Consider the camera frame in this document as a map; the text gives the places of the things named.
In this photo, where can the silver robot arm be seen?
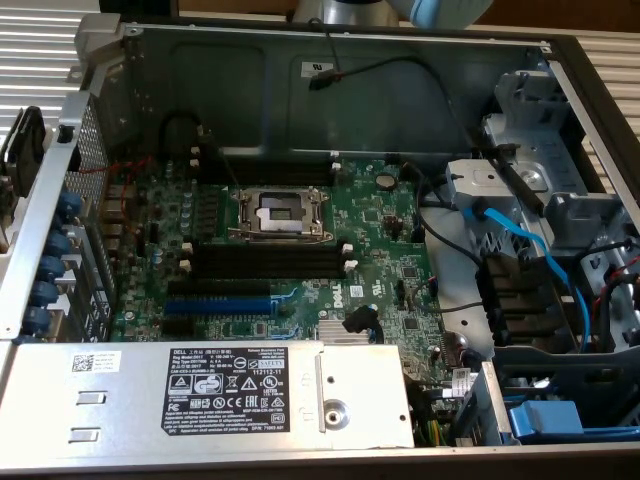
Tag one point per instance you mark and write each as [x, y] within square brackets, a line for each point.
[350, 14]

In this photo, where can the silver CPU socket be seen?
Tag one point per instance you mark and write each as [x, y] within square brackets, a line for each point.
[280, 212]

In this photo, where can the green Dell motherboard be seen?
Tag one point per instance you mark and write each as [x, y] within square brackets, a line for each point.
[380, 230]

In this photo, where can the silver coin cell battery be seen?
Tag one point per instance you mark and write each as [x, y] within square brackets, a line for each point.
[385, 180]

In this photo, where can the black SATA plug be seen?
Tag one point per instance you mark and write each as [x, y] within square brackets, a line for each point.
[361, 320]

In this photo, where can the silver chipset heatsink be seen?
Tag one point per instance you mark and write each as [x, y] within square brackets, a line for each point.
[350, 332]

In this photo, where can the long black expansion slot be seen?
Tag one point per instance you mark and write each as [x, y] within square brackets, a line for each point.
[215, 288]

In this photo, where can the blue expansion slot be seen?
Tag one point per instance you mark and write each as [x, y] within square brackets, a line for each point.
[215, 305]

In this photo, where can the thin socket locking lever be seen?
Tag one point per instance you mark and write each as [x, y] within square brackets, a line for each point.
[222, 160]

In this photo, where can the black power plug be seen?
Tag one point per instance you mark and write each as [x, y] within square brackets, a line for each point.
[320, 81]

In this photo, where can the short black expansion slot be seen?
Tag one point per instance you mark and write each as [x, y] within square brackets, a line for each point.
[177, 326]

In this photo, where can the grey metal disk bay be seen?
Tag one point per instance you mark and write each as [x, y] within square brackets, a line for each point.
[480, 182]

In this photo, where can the grey open PC case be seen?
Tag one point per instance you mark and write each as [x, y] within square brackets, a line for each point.
[225, 90]

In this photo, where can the silver power supply unit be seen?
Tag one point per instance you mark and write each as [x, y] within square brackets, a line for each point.
[125, 400]

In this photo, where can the blue expansion card clip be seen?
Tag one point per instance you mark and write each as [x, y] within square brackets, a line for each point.
[70, 205]
[37, 319]
[44, 295]
[58, 245]
[51, 268]

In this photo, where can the black case lock latch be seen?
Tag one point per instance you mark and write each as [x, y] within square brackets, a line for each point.
[63, 134]

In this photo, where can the blue plastic drive caddy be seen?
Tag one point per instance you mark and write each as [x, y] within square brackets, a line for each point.
[545, 420]

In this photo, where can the black graphics card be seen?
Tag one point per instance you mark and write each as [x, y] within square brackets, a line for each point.
[25, 145]

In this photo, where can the black ribbed plastic bracket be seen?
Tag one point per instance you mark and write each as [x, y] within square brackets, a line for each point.
[515, 300]

